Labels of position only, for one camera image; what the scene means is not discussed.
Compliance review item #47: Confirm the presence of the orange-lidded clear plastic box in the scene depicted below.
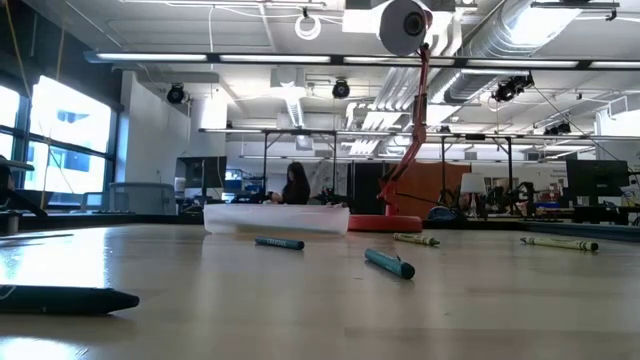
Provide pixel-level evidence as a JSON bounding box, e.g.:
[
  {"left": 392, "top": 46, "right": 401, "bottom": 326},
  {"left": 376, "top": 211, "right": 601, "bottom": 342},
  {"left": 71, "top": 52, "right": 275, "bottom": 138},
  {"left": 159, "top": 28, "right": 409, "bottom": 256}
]
[{"left": 202, "top": 202, "right": 351, "bottom": 236}]

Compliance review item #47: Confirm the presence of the olive green crayon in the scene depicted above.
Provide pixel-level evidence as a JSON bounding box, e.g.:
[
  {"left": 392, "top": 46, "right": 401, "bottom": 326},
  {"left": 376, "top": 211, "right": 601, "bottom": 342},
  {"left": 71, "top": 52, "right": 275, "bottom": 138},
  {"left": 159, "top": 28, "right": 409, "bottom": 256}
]
[
  {"left": 392, "top": 232, "right": 442, "bottom": 247},
  {"left": 519, "top": 235, "right": 600, "bottom": 253}
]

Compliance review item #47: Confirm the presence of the person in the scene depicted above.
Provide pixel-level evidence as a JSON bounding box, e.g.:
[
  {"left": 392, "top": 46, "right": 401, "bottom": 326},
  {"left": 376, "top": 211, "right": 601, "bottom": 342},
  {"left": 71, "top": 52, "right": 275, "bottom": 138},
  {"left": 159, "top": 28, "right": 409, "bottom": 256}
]
[{"left": 269, "top": 161, "right": 312, "bottom": 206}]

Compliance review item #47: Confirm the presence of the dark green crayon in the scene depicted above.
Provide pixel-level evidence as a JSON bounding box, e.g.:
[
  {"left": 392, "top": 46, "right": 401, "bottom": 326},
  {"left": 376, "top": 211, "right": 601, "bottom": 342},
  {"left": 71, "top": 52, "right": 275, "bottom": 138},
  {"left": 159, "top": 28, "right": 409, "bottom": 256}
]
[
  {"left": 0, "top": 284, "right": 141, "bottom": 316},
  {"left": 254, "top": 236, "right": 306, "bottom": 251}
]

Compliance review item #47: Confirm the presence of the red desk lamp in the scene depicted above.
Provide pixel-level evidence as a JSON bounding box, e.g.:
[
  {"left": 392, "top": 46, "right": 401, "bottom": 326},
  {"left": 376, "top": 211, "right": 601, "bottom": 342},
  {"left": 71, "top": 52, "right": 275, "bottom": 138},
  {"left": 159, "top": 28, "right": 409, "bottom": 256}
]
[{"left": 342, "top": 0, "right": 434, "bottom": 234}]

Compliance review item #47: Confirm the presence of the green marker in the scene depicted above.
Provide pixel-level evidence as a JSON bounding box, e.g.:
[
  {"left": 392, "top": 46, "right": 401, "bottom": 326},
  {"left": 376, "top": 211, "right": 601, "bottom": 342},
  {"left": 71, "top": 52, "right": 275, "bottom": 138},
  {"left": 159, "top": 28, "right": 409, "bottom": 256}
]
[{"left": 363, "top": 248, "right": 417, "bottom": 281}]

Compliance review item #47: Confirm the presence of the orange partition panel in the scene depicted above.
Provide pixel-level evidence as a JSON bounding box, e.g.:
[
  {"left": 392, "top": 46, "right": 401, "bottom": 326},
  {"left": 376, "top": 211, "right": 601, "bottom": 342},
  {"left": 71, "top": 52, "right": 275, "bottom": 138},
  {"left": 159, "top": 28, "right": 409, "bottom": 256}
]
[{"left": 394, "top": 160, "right": 471, "bottom": 219}]

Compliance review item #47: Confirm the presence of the black computer monitor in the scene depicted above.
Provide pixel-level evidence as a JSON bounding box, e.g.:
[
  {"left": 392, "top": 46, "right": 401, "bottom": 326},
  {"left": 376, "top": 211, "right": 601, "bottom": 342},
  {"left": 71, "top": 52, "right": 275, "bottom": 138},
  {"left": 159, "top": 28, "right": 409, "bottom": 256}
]
[
  {"left": 175, "top": 155, "right": 228, "bottom": 201},
  {"left": 566, "top": 159, "right": 630, "bottom": 206}
]

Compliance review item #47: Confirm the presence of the white-shaded table lamp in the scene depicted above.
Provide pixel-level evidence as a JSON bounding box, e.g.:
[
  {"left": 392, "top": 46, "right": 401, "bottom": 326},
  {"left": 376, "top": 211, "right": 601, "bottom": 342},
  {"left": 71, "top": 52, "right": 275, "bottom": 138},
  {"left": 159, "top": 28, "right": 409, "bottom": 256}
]
[{"left": 459, "top": 172, "right": 487, "bottom": 211}]

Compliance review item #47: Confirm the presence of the grey storage bin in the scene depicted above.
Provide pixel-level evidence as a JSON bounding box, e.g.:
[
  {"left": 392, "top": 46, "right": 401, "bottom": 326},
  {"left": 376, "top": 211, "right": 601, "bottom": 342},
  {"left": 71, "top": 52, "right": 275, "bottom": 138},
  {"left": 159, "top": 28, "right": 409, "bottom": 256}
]
[{"left": 108, "top": 182, "right": 177, "bottom": 216}]

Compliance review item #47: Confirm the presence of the white cable coil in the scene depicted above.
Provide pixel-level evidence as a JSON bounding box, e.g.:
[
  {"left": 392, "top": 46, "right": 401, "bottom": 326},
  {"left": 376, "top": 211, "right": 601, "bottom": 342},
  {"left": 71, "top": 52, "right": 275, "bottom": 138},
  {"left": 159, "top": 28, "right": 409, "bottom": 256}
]
[{"left": 293, "top": 13, "right": 323, "bottom": 42}]

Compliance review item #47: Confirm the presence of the silver ceiling duct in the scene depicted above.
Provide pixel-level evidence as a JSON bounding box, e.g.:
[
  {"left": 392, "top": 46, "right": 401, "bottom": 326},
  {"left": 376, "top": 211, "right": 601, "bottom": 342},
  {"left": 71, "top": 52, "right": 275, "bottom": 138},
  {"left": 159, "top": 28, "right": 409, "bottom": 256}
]
[{"left": 442, "top": 0, "right": 586, "bottom": 104}]

